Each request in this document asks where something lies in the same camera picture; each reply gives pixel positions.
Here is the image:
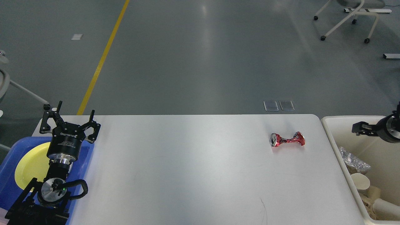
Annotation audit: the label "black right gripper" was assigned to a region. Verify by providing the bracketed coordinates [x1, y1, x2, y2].
[352, 114, 400, 143]

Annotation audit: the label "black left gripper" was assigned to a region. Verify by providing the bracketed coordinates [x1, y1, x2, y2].
[39, 101, 101, 163]

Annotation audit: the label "foil tray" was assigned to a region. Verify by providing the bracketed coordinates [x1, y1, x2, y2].
[339, 147, 372, 175]

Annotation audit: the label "yellow-green plastic plate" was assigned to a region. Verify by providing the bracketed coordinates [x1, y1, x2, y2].
[14, 142, 50, 190]

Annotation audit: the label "white paper cup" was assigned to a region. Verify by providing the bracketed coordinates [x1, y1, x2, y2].
[350, 173, 371, 192]
[372, 198, 400, 221]

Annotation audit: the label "crushed red soda can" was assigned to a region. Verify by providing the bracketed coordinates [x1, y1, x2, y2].
[269, 131, 306, 147]

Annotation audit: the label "brown paper ball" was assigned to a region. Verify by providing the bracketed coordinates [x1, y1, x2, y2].
[358, 186, 381, 220]

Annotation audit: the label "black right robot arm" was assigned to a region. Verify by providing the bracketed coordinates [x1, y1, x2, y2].
[351, 104, 400, 143]

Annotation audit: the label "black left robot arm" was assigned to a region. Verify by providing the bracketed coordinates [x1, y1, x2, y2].
[5, 101, 101, 225]

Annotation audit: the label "cream plastic bin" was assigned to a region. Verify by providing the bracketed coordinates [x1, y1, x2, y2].
[321, 115, 400, 225]

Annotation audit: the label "blue plastic tray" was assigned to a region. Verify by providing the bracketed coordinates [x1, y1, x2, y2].
[1, 137, 94, 225]

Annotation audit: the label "white bar on floor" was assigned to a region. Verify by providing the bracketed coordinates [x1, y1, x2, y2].
[383, 53, 400, 59]

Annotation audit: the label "floor outlet plates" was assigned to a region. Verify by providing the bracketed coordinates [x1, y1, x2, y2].
[263, 101, 295, 112]

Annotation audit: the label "white chair leg left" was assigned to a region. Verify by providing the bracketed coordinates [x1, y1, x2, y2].
[0, 50, 51, 152]

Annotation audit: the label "white office chair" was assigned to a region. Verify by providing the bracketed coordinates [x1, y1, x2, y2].
[316, 0, 394, 45]

